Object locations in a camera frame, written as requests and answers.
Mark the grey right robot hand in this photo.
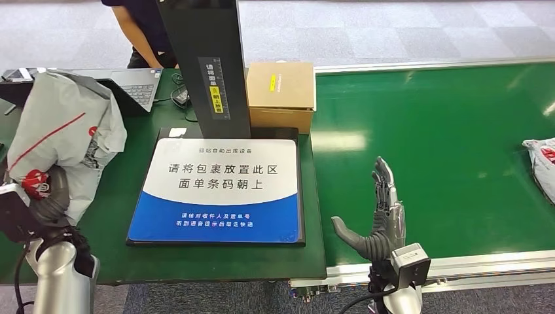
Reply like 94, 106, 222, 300
331, 156, 407, 264

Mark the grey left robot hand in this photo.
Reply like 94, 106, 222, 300
27, 164, 73, 232

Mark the grey plastic mailer package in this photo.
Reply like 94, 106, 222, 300
6, 71, 128, 226
521, 137, 555, 205

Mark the green conveyor belt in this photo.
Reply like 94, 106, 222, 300
310, 61, 555, 268

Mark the brown cardboard box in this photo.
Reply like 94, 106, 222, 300
245, 61, 317, 135

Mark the dark open laptop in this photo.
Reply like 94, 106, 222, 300
0, 67, 164, 118

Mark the black scanner base with sign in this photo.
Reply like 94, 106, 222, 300
126, 126, 306, 248

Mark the black scanner column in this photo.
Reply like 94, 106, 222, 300
156, 0, 253, 139

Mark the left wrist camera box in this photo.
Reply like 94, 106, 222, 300
0, 183, 42, 243

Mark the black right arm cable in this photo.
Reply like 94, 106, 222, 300
338, 287, 396, 314

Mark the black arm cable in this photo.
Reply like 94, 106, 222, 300
338, 287, 396, 314
12, 241, 37, 314

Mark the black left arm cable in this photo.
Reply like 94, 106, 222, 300
12, 241, 37, 314

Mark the aluminium conveyor frame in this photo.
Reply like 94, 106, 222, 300
289, 56, 555, 304

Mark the black power adapter with cable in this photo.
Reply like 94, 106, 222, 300
152, 73, 200, 123

